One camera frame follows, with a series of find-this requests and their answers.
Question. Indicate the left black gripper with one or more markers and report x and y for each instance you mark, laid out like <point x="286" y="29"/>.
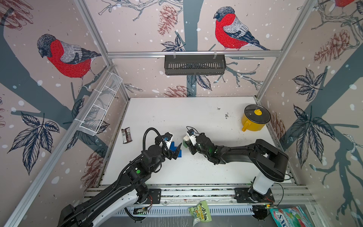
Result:
<point x="175" y="155"/>

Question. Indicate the blue long lego brick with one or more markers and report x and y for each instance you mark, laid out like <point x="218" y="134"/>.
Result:
<point x="173" y="148"/>

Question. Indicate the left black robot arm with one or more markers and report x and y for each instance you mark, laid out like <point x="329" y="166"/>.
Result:
<point x="129" y="188"/>

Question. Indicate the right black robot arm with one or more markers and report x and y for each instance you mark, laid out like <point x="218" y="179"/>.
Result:
<point x="271" y="162"/>

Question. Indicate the white small lego brick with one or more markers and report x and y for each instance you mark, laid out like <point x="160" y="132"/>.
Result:
<point x="186" y="138"/>

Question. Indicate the brown snack wrapper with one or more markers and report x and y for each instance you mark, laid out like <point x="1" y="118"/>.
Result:
<point x="126" y="135"/>

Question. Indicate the yellow pot with lid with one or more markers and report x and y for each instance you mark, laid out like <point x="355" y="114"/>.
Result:
<point x="255" y="117"/>

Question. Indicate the green snack packet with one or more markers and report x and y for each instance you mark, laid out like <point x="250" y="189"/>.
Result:
<point x="200" y="213"/>

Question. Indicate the colourful tissue packet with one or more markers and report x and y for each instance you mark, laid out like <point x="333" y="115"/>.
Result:
<point x="290" y="217"/>

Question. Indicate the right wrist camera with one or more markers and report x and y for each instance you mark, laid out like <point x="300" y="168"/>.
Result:
<point x="192" y="135"/>

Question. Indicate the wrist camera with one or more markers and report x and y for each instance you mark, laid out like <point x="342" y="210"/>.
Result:
<point x="168" y="139"/>
<point x="192" y="135"/>

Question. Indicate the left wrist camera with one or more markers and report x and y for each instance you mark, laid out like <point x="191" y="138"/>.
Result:
<point x="168" y="139"/>

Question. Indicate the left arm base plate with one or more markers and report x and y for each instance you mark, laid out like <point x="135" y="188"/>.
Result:
<point x="154" y="197"/>

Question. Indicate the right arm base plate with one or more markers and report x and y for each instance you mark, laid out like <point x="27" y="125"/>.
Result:
<point x="248" y="195"/>

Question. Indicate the black hanging wire basket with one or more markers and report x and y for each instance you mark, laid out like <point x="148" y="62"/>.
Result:
<point x="207" y="64"/>

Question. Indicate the white wire mesh shelf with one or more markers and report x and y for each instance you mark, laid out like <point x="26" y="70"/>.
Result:
<point x="92" y="122"/>

